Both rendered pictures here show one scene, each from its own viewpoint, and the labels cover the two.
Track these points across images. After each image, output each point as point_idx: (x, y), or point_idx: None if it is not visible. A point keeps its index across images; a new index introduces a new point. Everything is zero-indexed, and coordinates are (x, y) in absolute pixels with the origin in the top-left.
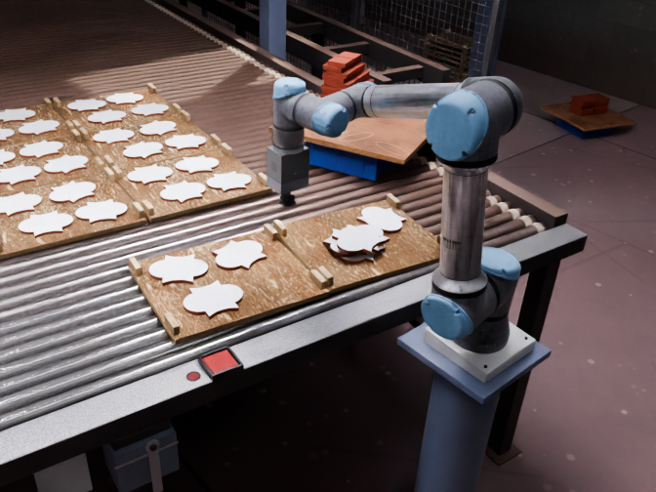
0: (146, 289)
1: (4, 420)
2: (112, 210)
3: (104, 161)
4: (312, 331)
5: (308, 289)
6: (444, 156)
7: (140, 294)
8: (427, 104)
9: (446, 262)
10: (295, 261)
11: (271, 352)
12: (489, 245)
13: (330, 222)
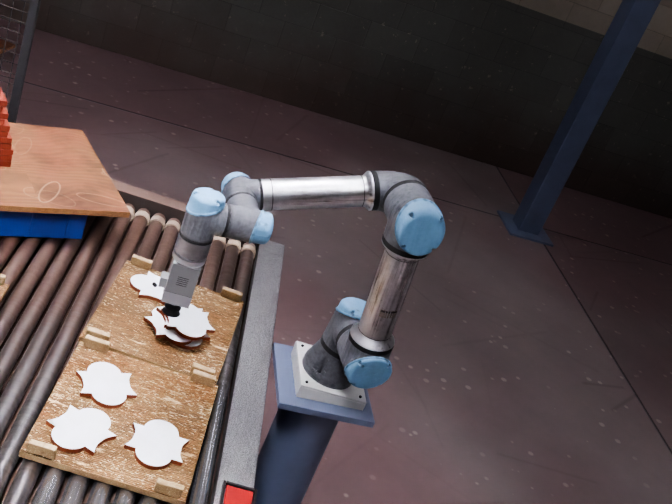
0: (84, 468)
1: None
2: None
3: None
4: (248, 430)
5: (203, 391)
6: (415, 253)
7: (74, 477)
8: (338, 199)
9: (380, 328)
10: (154, 367)
11: (250, 467)
12: (246, 282)
13: (120, 308)
